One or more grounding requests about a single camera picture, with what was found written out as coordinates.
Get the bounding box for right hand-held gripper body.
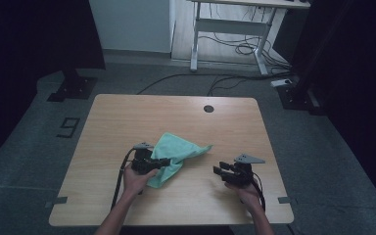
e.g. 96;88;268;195
223;154;266;189

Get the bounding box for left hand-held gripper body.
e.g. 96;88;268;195
130;142;160;175

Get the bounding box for green cloth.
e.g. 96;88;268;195
146;131;213;189

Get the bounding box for person's left hand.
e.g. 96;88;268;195
122;164;160;195

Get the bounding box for person's right hand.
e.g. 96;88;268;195
224;183;262;212

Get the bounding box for black stand base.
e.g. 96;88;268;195
47;68;98;103
277;77;327;116

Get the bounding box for white power strip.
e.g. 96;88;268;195
270;78;293;88

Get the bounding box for dark curtain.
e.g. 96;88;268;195
290;0;376;216
0;0;106;170

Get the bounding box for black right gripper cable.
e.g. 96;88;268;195
249;171;266;212

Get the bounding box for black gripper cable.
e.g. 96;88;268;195
111;147;136;211
249;171;266;212

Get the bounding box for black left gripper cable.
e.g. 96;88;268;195
111;147;136;211

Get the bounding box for long black floor cable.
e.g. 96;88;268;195
136;72;275;97

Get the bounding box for tangled black floor cables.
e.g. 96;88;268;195
199;32;292;74

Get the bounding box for white desk frame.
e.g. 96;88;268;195
189;0;311;76

